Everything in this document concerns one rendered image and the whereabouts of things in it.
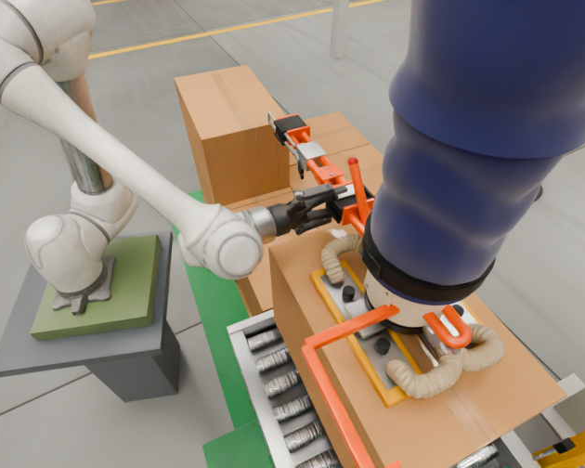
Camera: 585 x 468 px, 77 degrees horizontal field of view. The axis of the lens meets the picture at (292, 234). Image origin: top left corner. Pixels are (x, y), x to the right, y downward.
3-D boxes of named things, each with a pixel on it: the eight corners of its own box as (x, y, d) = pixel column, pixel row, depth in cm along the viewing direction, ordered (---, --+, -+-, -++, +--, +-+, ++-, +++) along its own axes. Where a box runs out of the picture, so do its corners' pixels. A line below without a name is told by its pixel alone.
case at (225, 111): (290, 187, 194) (289, 119, 164) (215, 208, 183) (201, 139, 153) (253, 128, 230) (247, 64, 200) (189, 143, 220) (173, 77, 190)
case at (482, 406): (487, 442, 102) (569, 395, 72) (365, 517, 91) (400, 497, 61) (371, 279, 138) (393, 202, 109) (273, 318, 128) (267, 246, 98)
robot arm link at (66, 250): (40, 286, 116) (-5, 240, 99) (79, 244, 127) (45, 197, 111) (81, 300, 112) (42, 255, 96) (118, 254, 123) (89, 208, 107)
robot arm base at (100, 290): (48, 322, 114) (39, 313, 109) (62, 266, 128) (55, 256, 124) (110, 310, 116) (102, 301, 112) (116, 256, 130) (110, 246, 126)
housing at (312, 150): (327, 166, 104) (328, 152, 101) (305, 172, 102) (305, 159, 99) (316, 152, 109) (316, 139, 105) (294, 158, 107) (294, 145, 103)
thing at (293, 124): (309, 140, 112) (310, 125, 108) (287, 146, 110) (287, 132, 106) (298, 126, 117) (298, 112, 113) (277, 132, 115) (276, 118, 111)
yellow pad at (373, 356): (428, 387, 73) (435, 378, 70) (386, 409, 71) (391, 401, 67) (344, 264, 94) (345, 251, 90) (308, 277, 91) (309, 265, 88)
